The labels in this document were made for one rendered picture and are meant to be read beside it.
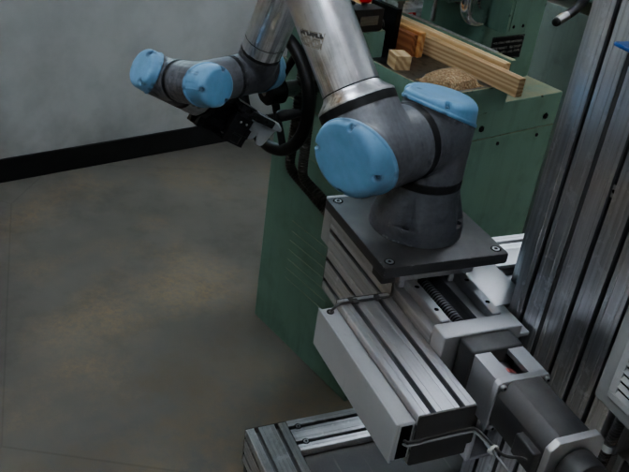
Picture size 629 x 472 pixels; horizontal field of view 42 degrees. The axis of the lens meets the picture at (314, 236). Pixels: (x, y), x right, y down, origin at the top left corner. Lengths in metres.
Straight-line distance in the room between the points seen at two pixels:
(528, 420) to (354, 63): 0.52
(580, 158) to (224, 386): 1.29
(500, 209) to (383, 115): 1.14
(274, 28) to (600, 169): 0.60
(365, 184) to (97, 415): 1.20
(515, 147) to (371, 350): 1.08
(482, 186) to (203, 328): 0.89
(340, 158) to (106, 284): 1.54
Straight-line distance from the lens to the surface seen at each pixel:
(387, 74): 1.79
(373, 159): 1.09
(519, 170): 2.21
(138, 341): 2.34
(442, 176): 1.24
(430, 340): 1.21
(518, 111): 2.09
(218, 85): 1.41
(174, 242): 2.78
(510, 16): 1.96
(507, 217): 2.27
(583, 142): 1.19
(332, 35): 1.14
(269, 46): 1.45
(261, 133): 1.67
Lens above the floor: 1.45
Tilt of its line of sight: 30 degrees down
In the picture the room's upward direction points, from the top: 8 degrees clockwise
